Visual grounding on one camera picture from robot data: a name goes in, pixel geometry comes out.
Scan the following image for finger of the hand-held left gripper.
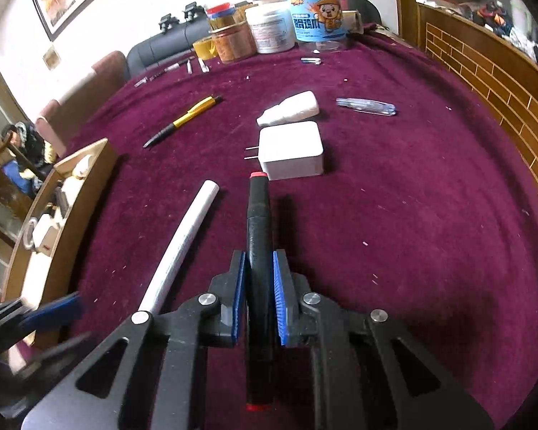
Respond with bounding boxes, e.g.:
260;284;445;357
26;331;98;375
20;291;84;330

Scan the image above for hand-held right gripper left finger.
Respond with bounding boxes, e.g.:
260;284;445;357
20;251;248;430

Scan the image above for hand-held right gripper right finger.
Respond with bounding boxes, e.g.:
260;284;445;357
273;251;494;430

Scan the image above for black marker with red ends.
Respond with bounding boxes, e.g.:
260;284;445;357
244;171;275;413

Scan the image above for silver metal tube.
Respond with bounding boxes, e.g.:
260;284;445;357
137;179;220;320

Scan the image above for shallow cardboard box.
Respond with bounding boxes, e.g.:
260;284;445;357
2;138;120;312

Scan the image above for white bottle with orange tip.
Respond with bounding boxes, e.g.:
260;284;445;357
71;154;96;181

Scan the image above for white adapter with red mark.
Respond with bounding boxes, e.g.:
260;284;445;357
24;212;68;256

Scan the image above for wooden side furniture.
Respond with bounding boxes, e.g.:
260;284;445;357
0;49;37;307

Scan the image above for white plug charger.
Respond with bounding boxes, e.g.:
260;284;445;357
244;120;326;181

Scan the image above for pile of dark clothes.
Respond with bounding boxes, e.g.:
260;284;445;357
0;121;60;181

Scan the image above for yellow and black pen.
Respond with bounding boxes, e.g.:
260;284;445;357
142;94;223;149

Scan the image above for white dropper bottle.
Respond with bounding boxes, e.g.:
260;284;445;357
256;90;320;126

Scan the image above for clear blue tester pen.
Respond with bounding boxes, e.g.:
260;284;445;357
336;97;397;118

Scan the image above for brown leather chair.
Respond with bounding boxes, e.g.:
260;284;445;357
35;51;132;158

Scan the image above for yellow tape roll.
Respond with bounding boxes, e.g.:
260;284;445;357
193;38;219;60

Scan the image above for brown snack jar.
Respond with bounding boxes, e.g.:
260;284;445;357
210;22;258;64

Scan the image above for black leather sofa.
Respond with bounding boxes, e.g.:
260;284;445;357
126;20;216;82

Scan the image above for white plastic tub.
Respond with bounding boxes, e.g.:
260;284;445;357
245;2;297;54

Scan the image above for clear jar with red lid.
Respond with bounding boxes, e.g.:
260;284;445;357
205;4;237;32

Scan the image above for blue label plastic jar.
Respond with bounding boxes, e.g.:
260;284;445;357
284;0;353;51

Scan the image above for wooden brick-pattern bed board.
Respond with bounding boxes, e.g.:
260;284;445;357
415;2;538;199

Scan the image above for pile of assorted clutter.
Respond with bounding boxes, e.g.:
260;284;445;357
412;0;538;75

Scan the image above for wooden door frame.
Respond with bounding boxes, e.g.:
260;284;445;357
392;0;425;48

